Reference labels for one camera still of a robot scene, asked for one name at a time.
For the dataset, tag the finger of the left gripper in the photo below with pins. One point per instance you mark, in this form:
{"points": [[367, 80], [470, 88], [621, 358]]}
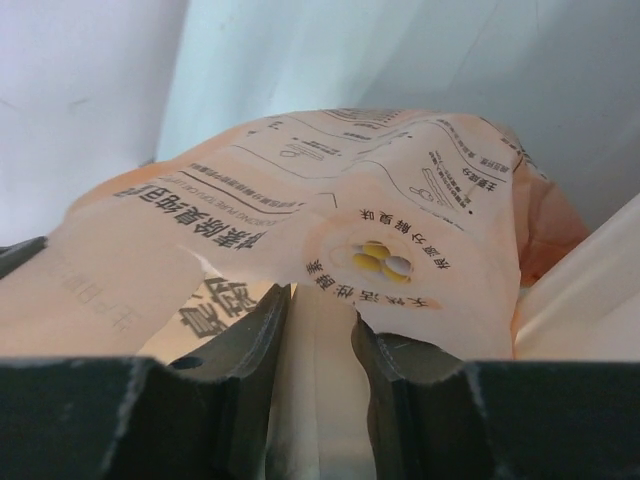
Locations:
{"points": [[13, 256]]}

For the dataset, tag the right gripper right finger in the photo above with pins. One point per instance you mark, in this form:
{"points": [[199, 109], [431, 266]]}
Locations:
{"points": [[434, 416]]}

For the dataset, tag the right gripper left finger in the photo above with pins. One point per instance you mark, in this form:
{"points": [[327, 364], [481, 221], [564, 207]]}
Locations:
{"points": [[202, 416]]}

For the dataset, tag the pink cat litter bag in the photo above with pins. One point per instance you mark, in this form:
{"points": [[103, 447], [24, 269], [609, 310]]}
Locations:
{"points": [[423, 224]]}

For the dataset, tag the cream orange litter box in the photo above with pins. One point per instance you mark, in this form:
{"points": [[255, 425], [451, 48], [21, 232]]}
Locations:
{"points": [[587, 306]]}

